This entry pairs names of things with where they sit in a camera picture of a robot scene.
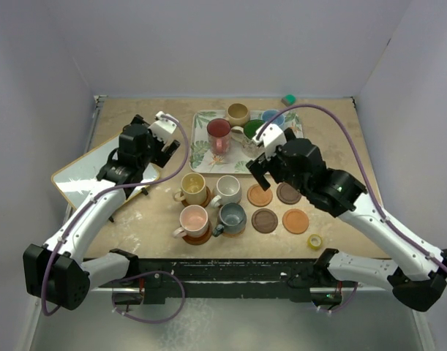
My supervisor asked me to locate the green floral mug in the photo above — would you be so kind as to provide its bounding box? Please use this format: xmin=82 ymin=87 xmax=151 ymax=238
xmin=230 ymin=119 xmax=264 ymax=159

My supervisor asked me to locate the light wood round coaster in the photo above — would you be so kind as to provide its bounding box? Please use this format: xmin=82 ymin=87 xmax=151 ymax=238
xmin=247 ymin=184 xmax=273 ymax=207

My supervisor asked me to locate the dark wood coaster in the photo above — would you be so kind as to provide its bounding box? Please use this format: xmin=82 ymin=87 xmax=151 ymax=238
xmin=277 ymin=182 xmax=302 ymax=205

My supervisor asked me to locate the white beige mug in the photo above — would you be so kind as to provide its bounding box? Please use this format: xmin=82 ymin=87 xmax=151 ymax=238
xmin=210 ymin=175 xmax=242 ymax=208

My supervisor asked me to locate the floral serving tray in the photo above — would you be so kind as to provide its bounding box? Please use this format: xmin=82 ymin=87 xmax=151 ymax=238
xmin=189 ymin=110 xmax=305 ymax=175

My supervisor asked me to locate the yellow mug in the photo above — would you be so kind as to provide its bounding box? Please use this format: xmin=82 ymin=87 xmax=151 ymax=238
xmin=173 ymin=173 xmax=207 ymax=205

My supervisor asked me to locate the dark walnut round coaster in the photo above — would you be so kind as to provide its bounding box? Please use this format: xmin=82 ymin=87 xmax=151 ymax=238
xmin=251 ymin=208 xmax=279 ymax=234

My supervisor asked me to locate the grey cup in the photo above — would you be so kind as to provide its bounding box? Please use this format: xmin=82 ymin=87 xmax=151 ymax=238
xmin=212 ymin=203 xmax=247 ymax=237

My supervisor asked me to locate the brown ringed wooden saucer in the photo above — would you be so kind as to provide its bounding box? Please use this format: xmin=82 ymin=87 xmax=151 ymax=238
xmin=181 ymin=186 xmax=211 ymax=208

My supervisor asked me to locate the large brown ringed saucer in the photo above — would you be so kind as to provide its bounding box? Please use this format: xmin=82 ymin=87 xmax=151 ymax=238
xmin=182 ymin=222 xmax=212 ymax=246

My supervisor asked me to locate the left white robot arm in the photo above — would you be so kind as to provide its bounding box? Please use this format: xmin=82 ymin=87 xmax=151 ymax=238
xmin=23 ymin=111 xmax=183 ymax=317

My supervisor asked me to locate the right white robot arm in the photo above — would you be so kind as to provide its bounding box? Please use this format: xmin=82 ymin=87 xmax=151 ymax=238
xmin=247 ymin=137 xmax=447 ymax=312

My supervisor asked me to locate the light blue cup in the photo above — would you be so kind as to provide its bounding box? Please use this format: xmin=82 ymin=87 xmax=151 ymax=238
xmin=260 ymin=110 xmax=285 ymax=127

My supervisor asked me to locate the tan wooden cup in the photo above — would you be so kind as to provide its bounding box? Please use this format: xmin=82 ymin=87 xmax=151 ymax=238
xmin=226 ymin=103 xmax=250 ymax=127

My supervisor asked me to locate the red pink mug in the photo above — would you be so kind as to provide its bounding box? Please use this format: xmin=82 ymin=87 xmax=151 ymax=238
xmin=206 ymin=118 xmax=231 ymax=155

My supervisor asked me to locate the green eraser block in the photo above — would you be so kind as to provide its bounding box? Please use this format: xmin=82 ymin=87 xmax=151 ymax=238
xmin=281 ymin=94 xmax=296 ymax=107

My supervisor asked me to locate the yellow tape roll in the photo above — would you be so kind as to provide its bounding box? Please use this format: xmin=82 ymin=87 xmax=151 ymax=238
xmin=307 ymin=234 xmax=323 ymax=250

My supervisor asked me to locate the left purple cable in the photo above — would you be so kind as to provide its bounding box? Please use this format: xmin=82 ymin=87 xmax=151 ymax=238
xmin=40 ymin=115 xmax=190 ymax=317

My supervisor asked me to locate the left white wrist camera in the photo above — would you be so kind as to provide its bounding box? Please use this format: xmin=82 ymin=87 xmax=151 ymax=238
xmin=149 ymin=111 xmax=178 ymax=143

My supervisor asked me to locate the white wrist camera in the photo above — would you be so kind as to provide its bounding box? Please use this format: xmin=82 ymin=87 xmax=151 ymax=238
xmin=149 ymin=111 xmax=178 ymax=143
xmin=252 ymin=124 xmax=287 ymax=159

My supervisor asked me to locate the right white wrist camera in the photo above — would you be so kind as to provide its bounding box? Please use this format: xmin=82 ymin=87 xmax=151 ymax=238
xmin=252 ymin=124 xmax=287 ymax=159

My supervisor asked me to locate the small whiteboard wooden frame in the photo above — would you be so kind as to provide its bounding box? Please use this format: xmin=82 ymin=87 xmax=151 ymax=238
xmin=50 ymin=135 xmax=161 ymax=210

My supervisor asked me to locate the black aluminium base frame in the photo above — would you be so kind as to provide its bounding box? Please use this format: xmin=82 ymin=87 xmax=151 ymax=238
xmin=32 ymin=248 xmax=418 ymax=306

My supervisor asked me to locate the loose purple cable loop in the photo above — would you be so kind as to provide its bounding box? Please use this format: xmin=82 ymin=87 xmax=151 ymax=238
xmin=111 ymin=271 xmax=186 ymax=325

